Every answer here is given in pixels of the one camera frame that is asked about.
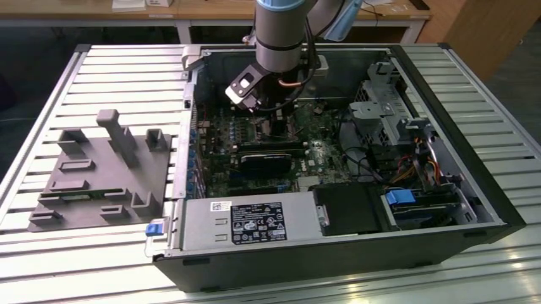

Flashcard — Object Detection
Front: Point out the CPU socket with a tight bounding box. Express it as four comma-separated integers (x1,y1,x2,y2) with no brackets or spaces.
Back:
252,117,297,143

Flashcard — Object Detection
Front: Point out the black graphics card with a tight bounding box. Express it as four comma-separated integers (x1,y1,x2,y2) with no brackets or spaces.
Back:
237,151,293,177

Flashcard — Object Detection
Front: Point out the green motherboard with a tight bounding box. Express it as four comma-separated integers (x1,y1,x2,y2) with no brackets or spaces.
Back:
189,94,360,199

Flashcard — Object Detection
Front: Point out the silver drive cage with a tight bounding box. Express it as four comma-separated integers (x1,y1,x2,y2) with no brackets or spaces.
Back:
339,61,438,149

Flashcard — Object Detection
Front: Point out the silver chipset heatsink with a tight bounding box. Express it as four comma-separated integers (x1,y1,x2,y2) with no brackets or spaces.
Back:
296,175,324,192

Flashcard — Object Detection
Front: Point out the black drive bay shroud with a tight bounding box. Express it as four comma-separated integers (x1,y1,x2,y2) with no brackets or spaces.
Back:
309,182,396,237

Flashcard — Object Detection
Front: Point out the blue disk carrier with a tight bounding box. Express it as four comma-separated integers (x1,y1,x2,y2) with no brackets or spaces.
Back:
384,189,462,227

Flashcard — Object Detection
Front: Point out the silver power supply unit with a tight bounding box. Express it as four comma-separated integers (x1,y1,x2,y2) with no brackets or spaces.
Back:
179,198,325,251

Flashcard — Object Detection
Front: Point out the plain white box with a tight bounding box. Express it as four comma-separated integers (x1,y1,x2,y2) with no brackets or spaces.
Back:
112,0,144,11

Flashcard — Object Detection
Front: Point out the grey parts rack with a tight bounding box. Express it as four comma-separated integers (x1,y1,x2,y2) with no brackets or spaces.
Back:
25,109,179,234

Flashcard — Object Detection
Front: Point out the wooden desk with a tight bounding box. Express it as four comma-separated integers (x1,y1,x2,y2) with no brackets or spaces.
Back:
0,0,431,45

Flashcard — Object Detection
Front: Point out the wooden cabinet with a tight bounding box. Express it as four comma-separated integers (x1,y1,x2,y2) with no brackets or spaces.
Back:
415,0,541,82

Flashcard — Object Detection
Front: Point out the black open PC case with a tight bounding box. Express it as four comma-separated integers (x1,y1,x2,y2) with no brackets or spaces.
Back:
145,42,527,294

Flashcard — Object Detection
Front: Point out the silver disk bay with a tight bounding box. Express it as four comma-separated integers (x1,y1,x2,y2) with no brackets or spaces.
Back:
378,183,480,232

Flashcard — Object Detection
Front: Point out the green RAM stick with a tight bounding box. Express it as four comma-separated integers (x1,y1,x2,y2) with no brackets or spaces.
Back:
58,189,124,201

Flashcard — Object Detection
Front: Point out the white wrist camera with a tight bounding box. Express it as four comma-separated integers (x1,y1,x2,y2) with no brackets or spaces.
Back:
223,63,263,111

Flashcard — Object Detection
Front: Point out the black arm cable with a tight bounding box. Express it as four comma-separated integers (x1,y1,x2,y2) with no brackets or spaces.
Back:
256,12,323,111

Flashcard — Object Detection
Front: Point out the coloured wire bundle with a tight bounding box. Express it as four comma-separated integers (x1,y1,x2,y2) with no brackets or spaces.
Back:
390,136,443,187

